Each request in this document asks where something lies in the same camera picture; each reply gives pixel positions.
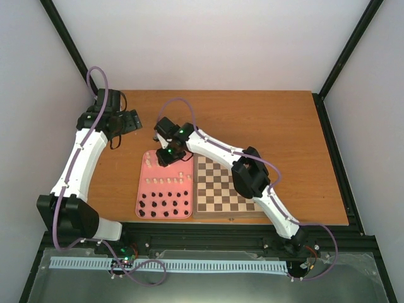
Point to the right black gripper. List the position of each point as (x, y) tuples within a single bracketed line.
[(164, 160)]

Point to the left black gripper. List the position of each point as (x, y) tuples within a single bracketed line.
[(134, 122)]

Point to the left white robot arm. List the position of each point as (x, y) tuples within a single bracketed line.
[(65, 211)]

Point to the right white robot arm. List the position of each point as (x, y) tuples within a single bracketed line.
[(250, 176)]

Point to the left circuit board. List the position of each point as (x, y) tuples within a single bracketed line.
[(130, 253)]

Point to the pink plastic tray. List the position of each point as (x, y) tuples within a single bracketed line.
[(148, 207)]

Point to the wooden chessboard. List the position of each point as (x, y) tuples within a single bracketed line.
[(214, 195)]

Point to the left black frame post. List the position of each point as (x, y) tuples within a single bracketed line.
[(63, 33)]

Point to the black frame post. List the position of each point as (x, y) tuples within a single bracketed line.
[(63, 33), (352, 42)]

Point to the right black frame post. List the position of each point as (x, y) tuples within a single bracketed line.
[(352, 42)]

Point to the light blue cable duct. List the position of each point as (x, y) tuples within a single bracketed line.
[(171, 265)]

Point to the black aluminium frame rail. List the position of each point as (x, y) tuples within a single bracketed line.
[(261, 239)]

